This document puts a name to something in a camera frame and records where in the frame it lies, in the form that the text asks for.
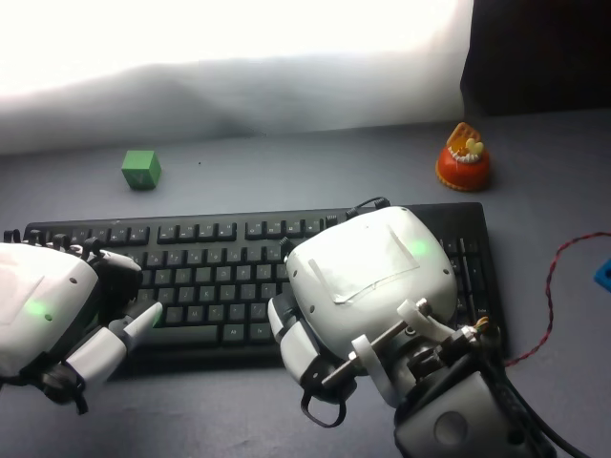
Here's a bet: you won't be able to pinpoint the grey table cloth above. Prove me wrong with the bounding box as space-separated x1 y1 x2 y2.
0 107 611 458

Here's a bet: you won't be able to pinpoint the dark panel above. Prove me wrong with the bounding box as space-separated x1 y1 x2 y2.
460 0 611 117

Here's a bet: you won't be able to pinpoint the green cube block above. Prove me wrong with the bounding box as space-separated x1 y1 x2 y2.
120 150 162 191

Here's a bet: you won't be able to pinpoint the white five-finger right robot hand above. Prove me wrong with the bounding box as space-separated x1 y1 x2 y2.
266 196 459 428

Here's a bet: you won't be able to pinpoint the blue plastic block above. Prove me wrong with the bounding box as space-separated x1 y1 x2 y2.
593 257 611 293

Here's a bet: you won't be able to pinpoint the white backdrop cloth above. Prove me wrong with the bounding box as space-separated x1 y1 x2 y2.
0 0 474 156

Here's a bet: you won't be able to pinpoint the black computer keyboard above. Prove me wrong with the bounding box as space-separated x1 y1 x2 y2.
23 202 510 381

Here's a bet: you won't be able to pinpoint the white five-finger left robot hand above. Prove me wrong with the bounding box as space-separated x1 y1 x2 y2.
0 228 166 416

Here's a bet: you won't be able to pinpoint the orange toy cake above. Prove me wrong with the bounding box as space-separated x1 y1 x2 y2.
434 121 492 193

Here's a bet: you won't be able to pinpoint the red and black twisted cable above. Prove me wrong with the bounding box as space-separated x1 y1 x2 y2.
504 232 611 368

